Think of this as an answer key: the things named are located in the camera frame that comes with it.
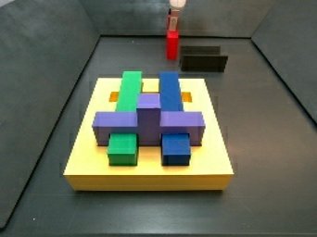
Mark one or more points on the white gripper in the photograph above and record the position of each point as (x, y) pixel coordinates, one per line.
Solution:
(175, 4)

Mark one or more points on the red cross-shaped block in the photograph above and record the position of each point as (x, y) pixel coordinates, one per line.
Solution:
(171, 41)

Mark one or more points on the yellow base board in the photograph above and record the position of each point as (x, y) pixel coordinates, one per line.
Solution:
(90, 173)

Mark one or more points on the purple cross-shaped block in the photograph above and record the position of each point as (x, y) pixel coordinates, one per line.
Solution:
(148, 119)

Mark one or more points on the blue long block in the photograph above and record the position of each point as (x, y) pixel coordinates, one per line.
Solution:
(175, 148)

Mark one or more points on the green long block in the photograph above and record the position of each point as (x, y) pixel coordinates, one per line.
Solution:
(123, 138)

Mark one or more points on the black angle bracket holder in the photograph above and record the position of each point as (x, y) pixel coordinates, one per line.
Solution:
(202, 58)

